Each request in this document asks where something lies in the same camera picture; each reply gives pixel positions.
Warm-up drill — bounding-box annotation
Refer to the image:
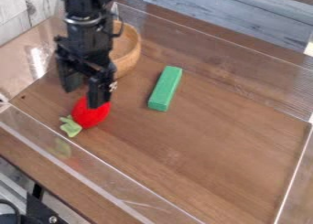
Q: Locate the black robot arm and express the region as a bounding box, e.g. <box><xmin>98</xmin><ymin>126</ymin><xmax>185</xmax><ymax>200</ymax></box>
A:
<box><xmin>54</xmin><ymin>0</ymin><xmax>121</xmax><ymax>109</ymax></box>

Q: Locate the clear acrylic tray enclosure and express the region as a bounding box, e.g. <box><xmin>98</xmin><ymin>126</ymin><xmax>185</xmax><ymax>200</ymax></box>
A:
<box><xmin>0</xmin><ymin>6</ymin><xmax>313</xmax><ymax>224</ymax></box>

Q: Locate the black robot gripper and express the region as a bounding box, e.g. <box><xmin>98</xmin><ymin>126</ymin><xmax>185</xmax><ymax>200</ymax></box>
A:
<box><xmin>54</xmin><ymin>17</ymin><xmax>118</xmax><ymax>109</ymax></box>

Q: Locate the black cable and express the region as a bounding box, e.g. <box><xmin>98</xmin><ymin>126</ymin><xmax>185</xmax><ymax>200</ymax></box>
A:
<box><xmin>0</xmin><ymin>198</ymin><xmax>22</xmax><ymax>224</ymax></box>

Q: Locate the black clamp mount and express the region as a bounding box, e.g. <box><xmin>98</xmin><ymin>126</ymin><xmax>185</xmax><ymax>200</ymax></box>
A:
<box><xmin>22</xmin><ymin>184</ymin><xmax>68</xmax><ymax>224</ymax></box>

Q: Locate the wooden bowl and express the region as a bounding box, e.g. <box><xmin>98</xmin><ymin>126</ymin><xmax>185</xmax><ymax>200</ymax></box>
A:
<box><xmin>110</xmin><ymin>20</ymin><xmax>142</xmax><ymax>79</ymax></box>

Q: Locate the green rectangular block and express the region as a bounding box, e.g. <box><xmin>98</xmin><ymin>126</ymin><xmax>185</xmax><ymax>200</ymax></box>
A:
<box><xmin>149</xmin><ymin>66</ymin><xmax>183</xmax><ymax>112</ymax></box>

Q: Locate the red plush strawberry toy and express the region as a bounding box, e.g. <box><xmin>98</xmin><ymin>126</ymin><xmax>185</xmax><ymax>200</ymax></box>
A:
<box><xmin>60</xmin><ymin>96</ymin><xmax>111</xmax><ymax>137</ymax></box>

